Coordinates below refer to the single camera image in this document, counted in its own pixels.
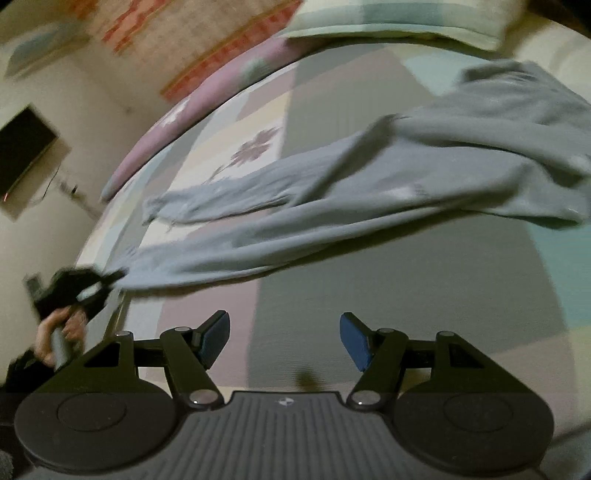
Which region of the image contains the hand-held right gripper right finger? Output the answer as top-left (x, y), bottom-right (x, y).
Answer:
top-left (339, 312), bottom-right (506, 411)

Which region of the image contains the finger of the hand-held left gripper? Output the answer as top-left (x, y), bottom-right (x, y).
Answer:
top-left (91, 270), bottom-right (128, 288)
top-left (74, 282), bottom-right (118, 320)

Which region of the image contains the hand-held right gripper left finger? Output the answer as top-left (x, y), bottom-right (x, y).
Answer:
top-left (81, 310), bottom-right (232, 411)

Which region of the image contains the grey striped sweatshirt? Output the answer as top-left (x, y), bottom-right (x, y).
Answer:
top-left (104, 60), bottom-right (591, 296)

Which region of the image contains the person's left forearm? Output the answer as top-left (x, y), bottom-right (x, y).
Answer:
top-left (0, 348), bottom-right (52, 394)

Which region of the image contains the person's left hand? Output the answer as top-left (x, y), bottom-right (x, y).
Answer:
top-left (36, 307), bottom-right (89, 367)

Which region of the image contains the purple floral quilt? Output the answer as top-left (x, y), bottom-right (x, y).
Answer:
top-left (100, 37), bottom-right (305, 201)

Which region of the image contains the beige red patterned curtain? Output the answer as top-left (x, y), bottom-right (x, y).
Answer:
top-left (88, 0), bottom-right (303, 102)

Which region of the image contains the checked green cream pillow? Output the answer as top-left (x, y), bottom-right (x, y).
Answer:
top-left (277, 0), bottom-right (525, 52)

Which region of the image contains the black television cable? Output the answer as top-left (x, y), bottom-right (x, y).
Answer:
top-left (31, 159), bottom-right (64, 205)

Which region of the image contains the black wall television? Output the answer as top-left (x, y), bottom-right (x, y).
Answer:
top-left (0, 105), bottom-right (61, 219)

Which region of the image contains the white wall air conditioner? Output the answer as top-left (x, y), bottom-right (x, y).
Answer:
top-left (4, 22), bottom-right (90, 80)

